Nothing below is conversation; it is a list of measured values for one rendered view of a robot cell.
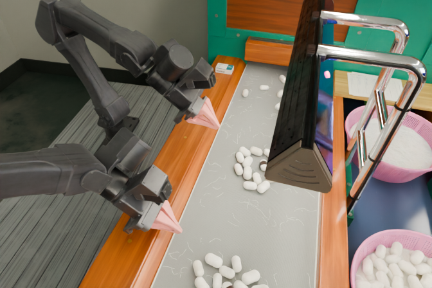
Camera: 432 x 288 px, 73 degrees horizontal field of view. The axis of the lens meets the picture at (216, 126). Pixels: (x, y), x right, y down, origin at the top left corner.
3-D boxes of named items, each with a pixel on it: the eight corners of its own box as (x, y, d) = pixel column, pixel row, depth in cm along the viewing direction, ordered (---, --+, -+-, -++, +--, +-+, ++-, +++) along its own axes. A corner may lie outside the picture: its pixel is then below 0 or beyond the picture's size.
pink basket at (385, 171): (387, 207, 76) (402, 185, 70) (318, 141, 94) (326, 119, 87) (453, 172, 84) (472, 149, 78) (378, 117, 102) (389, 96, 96)
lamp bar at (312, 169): (263, 180, 37) (270, 140, 32) (302, 6, 81) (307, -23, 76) (328, 196, 36) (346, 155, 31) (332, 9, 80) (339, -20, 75)
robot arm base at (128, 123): (135, 101, 97) (116, 99, 98) (107, 144, 82) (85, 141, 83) (140, 119, 102) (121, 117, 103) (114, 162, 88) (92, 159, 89)
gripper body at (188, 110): (208, 88, 72) (186, 67, 70) (194, 113, 65) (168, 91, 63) (193, 101, 76) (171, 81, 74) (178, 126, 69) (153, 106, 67)
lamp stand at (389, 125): (271, 207, 76) (307, 49, 46) (281, 152, 90) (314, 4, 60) (348, 227, 72) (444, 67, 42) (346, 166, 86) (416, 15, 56)
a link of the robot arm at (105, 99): (133, 114, 88) (69, 6, 73) (117, 126, 84) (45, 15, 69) (121, 114, 92) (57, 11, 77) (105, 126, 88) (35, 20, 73)
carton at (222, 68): (215, 72, 107) (215, 67, 106) (218, 67, 110) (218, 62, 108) (231, 74, 106) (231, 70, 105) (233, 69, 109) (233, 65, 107)
